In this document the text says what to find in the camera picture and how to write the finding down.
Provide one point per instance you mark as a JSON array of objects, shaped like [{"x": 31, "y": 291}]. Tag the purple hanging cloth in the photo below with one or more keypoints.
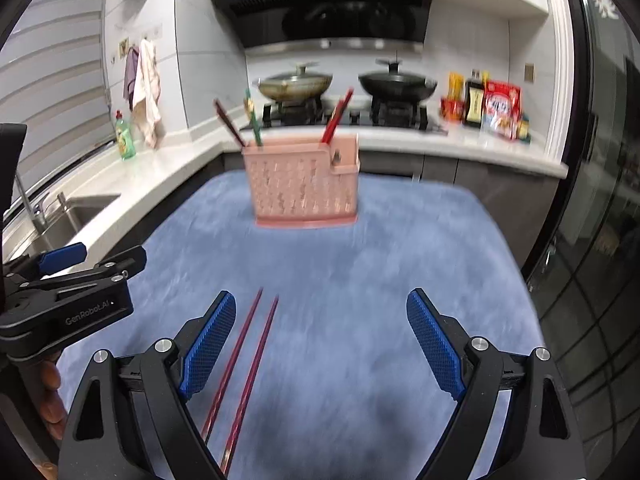
[{"x": 130, "y": 75}]

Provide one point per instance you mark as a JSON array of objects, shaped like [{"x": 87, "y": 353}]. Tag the metal faucet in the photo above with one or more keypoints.
[{"x": 30, "y": 210}]

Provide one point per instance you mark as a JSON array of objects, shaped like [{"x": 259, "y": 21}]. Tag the cream hanging towel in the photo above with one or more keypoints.
[{"x": 147, "y": 95}]

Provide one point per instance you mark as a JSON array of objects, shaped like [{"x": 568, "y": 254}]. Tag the black range hood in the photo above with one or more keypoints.
[{"x": 325, "y": 10}]

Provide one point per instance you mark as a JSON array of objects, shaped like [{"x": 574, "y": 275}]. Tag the red seasoning container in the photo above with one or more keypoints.
[{"x": 452, "y": 109}]

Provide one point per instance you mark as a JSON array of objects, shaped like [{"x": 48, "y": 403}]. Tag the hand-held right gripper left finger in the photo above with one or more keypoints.
[{"x": 210, "y": 340}]

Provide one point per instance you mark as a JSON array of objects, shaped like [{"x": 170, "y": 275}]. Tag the black wok with lid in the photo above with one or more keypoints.
[{"x": 395, "y": 87}]

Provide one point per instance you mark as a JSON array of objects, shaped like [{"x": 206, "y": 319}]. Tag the red and white packet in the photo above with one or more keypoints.
[{"x": 501, "y": 110}]

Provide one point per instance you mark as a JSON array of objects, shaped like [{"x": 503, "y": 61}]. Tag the gold wall switch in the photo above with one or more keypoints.
[{"x": 530, "y": 72}]

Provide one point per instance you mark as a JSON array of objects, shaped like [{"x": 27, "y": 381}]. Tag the beige wok with glass lid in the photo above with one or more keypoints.
[{"x": 295, "y": 87}]

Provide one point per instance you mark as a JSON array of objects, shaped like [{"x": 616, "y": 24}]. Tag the stainless steel sink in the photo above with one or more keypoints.
[{"x": 80, "y": 215}]

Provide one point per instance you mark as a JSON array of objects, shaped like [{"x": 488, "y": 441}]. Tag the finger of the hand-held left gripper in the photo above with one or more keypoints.
[
  {"x": 115, "y": 262},
  {"x": 62, "y": 256}
]

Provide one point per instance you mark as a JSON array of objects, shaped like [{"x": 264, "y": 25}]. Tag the person's left hand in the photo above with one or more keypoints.
[{"x": 50, "y": 395}]

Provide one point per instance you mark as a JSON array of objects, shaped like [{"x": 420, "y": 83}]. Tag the dark red chopstick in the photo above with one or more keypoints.
[
  {"x": 257, "y": 360},
  {"x": 227, "y": 122},
  {"x": 236, "y": 355}
]

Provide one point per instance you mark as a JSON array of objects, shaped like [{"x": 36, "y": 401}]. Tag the green chopstick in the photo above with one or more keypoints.
[{"x": 254, "y": 122}]

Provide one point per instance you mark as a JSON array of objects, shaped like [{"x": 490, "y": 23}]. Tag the black glass gas cooktop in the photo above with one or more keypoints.
[{"x": 360, "y": 119}]

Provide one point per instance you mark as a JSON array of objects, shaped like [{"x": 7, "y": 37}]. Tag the blue fluffy mat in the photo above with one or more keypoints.
[{"x": 350, "y": 270}]

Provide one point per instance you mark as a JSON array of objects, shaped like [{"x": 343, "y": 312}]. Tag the striped window blind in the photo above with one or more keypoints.
[{"x": 50, "y": 85}]

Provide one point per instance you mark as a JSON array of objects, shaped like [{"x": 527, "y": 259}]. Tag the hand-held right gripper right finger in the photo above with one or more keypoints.
[{"x": 435, "y": 340}]

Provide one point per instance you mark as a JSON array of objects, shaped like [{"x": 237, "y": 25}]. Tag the black glass door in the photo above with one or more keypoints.
[{"x": 600, "y": 210}]

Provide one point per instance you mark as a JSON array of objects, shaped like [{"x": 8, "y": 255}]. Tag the green dish soap bottle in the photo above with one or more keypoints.
[{"x": 125, "y": 142}]

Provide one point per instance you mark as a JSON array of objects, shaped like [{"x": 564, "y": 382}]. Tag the dark sauce bottle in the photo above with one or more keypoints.
[{"x": 475, "y": 102}]

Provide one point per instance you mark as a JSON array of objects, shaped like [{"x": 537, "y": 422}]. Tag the pink plastic utensil holder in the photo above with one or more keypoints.
[{"x": 300, "y": 185}]

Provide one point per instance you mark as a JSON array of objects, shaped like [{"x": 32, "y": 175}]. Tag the yellow seasoning packet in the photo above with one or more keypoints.
[{"x": 456, "y": 87}]

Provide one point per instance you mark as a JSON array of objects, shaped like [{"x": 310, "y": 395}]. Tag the gold wall socket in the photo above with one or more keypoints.
[{"x": 122, "y": 47}]

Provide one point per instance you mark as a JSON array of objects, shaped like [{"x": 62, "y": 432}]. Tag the small yellow-lidded jar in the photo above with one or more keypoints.
[{"x": 524, "y": 130}]

